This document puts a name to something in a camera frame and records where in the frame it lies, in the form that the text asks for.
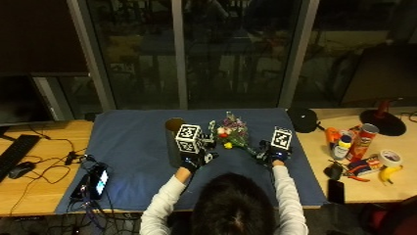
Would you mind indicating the orange bottle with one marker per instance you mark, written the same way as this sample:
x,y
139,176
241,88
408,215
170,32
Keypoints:
x,y
332,135

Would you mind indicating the tall dark cylinder vase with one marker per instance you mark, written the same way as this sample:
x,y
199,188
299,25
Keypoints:
x,y
174,143

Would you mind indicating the phone with lit screen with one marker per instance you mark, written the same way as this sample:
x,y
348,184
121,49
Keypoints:
x,y
99,181

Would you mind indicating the black round speaker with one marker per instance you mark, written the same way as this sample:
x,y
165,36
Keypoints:
x,y
303,119

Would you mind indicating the black keyboard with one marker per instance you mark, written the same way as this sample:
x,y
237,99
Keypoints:
x,y
15,153

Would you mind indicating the white tape roll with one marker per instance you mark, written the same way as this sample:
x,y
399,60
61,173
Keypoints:
x,y
390,158

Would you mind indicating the the person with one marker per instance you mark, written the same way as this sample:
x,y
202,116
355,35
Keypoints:
x,y
233,205

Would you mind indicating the bouquet of mixed flowers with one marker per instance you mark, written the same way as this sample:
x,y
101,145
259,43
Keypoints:
x,y
233,132

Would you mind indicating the red crisps tube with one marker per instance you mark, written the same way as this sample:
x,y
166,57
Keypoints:
x,y
362,142

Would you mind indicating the person's right hand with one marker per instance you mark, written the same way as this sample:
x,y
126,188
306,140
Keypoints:
x,y
274,154

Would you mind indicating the person's left hand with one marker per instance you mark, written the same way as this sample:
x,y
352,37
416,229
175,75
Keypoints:
x,y
194,158

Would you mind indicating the white marker cube on left glove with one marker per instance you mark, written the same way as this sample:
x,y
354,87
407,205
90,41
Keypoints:
x,y
189,138

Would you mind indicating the colourful small box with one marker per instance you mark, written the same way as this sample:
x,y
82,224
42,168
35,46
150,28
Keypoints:
x,y
366,164

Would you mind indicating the yellow banana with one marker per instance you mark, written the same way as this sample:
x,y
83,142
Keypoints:
x,y
388,173

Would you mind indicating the white marker cube on right glove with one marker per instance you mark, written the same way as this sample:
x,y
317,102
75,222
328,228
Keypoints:
x,y
282,138

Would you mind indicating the white bottle with blue cap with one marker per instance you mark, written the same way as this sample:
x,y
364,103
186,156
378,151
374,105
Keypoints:
x,y
342,147

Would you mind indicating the black monitor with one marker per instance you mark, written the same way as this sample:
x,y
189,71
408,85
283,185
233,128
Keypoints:
x,y
22,98

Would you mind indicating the black computer mouse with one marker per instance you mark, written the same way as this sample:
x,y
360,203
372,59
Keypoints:
x,y
21,169

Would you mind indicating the black phone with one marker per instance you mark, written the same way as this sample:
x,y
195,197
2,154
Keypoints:
x,y
336,191

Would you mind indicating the blue table cloth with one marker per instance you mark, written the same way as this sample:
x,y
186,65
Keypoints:
x,y
143,156

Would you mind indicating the white marker cube on glove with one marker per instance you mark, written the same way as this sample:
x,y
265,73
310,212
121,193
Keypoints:
x,y
282,138
189,138

